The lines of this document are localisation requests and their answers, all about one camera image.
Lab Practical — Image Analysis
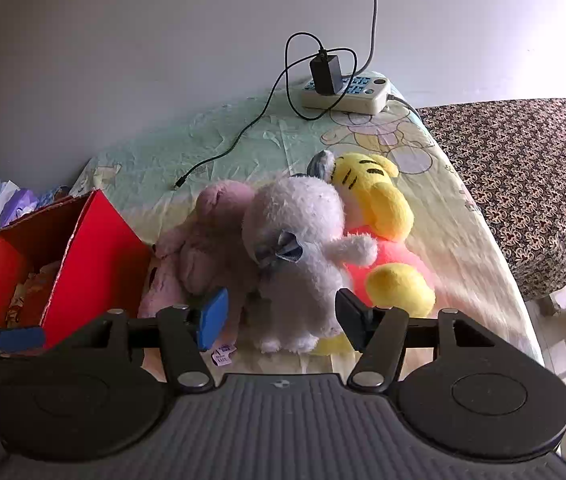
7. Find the blue checked cloth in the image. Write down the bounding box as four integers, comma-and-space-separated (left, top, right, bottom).
38, 186, 72, 206

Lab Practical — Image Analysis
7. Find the grey power cord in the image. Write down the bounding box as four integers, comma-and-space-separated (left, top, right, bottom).
357, 0, 380, 78

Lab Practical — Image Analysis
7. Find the white plush toy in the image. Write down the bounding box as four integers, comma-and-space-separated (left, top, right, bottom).
240, 150, 380, 356

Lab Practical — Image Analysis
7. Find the white power strip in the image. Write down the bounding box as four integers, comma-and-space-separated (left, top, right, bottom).
302, 71, 391, 115

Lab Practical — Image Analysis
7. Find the black charger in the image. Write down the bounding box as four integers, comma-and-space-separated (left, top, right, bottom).
310, 50, 344, 97

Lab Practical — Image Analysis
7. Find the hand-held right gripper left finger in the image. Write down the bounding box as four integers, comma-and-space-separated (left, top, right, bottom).
65, 287, 230, 395

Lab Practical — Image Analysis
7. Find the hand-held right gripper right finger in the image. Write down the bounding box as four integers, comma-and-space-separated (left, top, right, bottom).
335, 288, 511, 394

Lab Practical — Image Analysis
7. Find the power strip cable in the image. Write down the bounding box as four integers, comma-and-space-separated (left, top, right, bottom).
387, 93, 420, 112

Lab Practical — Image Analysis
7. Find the red cardboard box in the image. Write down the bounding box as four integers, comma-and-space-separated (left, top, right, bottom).
0, 189, 156, 352

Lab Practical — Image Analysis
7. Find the pink plush toy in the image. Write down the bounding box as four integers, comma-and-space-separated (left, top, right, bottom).
138, 180, 264, 347

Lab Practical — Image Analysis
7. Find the yellow tiger plush toy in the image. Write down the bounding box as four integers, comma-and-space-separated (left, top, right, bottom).
313, 152, 437, 357

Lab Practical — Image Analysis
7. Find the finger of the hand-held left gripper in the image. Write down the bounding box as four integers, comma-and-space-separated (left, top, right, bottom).
0, 325, 46, 353

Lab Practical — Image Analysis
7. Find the black charger cable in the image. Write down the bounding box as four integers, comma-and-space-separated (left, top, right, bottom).
174, 31, 358, 191

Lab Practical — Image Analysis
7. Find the orange printed cloth item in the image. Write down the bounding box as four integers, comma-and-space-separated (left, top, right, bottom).
5, 260, 64, 330

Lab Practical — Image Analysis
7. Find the purple tissue pack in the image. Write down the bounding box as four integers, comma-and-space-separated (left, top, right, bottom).
0, 187, 40, 228

